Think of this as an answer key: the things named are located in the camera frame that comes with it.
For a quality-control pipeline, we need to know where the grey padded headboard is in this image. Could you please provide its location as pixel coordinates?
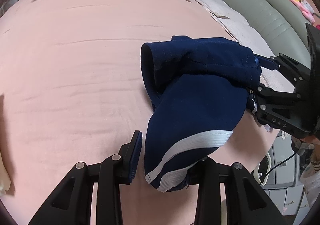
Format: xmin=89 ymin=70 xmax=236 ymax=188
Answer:
xmin=197 ymin=0 xmax=315 ymax=51

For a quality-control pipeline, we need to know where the pink plush toy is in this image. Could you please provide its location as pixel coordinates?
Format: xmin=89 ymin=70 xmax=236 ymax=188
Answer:
xmin=290 ymin=0 xmax=315 ymax=20

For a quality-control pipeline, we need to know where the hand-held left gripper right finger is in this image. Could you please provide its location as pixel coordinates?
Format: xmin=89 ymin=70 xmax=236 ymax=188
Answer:
xmin=189 ymin=157 xmax=288 ymax=225

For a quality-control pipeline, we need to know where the pale pink blanket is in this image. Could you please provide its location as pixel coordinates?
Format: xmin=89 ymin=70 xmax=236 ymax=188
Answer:
xmin=192 ymin=0 xmax=300 ymax=96

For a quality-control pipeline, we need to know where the navy shorts white waistband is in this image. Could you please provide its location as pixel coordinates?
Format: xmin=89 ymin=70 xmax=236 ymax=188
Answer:
xmin=140 ymin=36 xmax=262 ymax=193

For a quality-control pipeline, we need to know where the white drawer cabinet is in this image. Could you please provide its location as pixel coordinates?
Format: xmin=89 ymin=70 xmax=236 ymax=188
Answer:
xmin=260 ymin=135 xmax=313 ymax=215

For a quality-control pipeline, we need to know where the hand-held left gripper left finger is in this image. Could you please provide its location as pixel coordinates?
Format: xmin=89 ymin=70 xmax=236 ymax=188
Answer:
xmin=28 ymin=130 xmax=143 ymax=225

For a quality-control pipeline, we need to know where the black white-rimmed object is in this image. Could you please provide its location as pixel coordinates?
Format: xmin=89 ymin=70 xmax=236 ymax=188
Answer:
xmin=254 ymin=151 xmax=273 ymax=183

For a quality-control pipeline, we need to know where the pink bed sheet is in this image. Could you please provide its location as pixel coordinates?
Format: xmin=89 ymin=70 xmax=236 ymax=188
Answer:
xmin=0 ymin=0 xmax=280 ymax=225

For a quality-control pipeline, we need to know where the black cable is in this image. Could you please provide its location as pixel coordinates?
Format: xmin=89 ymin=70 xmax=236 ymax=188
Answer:
xmin=260 ymin=140 xmax=304 ymax=186

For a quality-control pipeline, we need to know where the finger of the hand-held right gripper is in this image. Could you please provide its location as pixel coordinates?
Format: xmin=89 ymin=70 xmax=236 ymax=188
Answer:
xmin=254 ymin=53 xmax=311 ymax=84
xmin=246 ymin=83 xmax=313 ymax=137

